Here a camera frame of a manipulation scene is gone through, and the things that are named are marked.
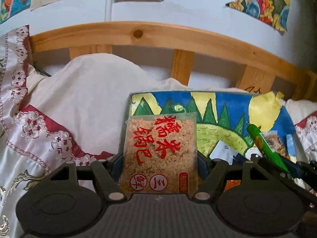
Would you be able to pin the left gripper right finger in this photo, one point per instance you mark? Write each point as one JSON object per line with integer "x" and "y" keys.
{"x": 213, "y": 175}

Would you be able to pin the cream pillow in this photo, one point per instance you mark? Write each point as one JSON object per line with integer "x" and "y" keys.
{"x": 89, "y": 95}

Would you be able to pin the wooden bed frame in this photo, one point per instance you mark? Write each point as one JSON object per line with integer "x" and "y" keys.
{"x": 261, "y": 67}

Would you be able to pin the right landscape wall drawing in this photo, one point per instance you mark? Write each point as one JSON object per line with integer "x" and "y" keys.
{"x": 271, "y": 12}

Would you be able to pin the white pipe on wall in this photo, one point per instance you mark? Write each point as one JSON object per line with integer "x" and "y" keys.
{"x": 108, "y": 10}

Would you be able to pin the blue white snack packet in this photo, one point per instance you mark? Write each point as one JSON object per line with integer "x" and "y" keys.
{"x": 223, "y": 152}

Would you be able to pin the colourful painted tray box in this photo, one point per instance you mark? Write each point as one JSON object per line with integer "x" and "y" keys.
{"x": 222, "y": 116}

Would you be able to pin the brown nut snack packet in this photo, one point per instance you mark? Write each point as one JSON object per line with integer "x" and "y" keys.
{"x": 275, "y": 143}

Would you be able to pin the rice cracker snack bag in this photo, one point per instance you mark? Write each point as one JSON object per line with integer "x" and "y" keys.
{"x": 160, "y": 154}

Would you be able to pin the green snack stick packet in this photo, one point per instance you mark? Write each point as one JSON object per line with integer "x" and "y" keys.
{"x": 260, "y": 142}

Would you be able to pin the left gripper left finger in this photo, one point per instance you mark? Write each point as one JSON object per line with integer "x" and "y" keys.
{"x": 104, "y": 184}

